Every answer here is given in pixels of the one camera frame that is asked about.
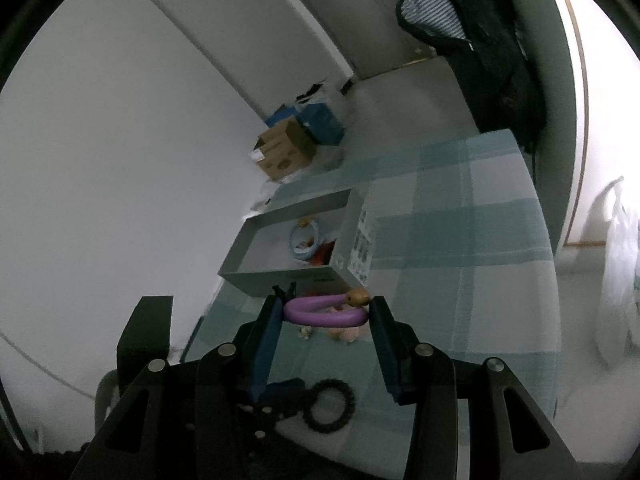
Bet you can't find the black beaded bracelet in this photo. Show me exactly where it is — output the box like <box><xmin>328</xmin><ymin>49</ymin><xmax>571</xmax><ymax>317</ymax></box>
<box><xmin>301</xmin><ymin>378</ymin><xmax>358</xmax><ymax>435</ymax></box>

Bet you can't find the brown cardboard box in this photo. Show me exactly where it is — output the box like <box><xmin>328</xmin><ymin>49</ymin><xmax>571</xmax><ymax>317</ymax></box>
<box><xmin>250</xmin><ymin>117</ymin><xmax>317</xmax><ymax>180</ymax></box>

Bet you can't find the black hanging jacket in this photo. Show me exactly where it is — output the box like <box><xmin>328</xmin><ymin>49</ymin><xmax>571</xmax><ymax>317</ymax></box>
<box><xmin>396</xmin><ymin>0</ymin><xmax>547</xmax><ymax>154</ymax></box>

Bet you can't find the grey door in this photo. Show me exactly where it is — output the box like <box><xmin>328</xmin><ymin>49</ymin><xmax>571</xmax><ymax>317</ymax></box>
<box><xmin>300</xmin><ymin>0</ymin><xmax>434</xmax><ymax>79</ymax></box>

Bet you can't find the purple ring bracelet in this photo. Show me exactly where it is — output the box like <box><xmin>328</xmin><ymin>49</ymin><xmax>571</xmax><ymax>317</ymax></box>
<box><xmin>282</xmin><ymin>287</ymin><xmax>372</xmax><ymax>328</ymax></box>

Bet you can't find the orange red small jewelry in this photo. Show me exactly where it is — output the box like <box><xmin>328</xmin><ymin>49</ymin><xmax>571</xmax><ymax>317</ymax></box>
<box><xmin>308</xmin><ymin>240</ymin><xmax>335</xmax><ymax>266</ymax></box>

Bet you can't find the white plastic bag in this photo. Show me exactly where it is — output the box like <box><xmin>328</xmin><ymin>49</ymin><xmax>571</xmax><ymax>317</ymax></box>
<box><xmin>594</xmin><ymin>177</ymin><xmax>639</xmax><ymax>367</ymax></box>

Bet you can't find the blue storage box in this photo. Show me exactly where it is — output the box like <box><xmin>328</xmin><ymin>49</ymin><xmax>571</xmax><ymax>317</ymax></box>
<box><xmin>266</xmin><ymin>103</ymin><xmax>345</xmax><ymax>146</ymax></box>

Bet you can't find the teal plaid bed cover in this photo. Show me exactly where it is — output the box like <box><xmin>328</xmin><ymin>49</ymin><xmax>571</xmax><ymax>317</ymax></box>
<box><xmin>179</xmin><ymin>128</ymin><xmax>562</xmax><ymax>480</ymax></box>

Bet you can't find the striped shirt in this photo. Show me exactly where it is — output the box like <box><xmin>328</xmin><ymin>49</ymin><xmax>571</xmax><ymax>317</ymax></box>
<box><xmin>400</xmin><ymin>0</ymin><xmax>468</xmax><ymax>41</ymax></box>

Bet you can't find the grey cardboard box lid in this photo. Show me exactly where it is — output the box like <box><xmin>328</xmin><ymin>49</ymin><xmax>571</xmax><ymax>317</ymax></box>
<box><xmin>219</xmin><ymin>188</ymin><xmax>374</xmax><ymax>297</ymax></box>

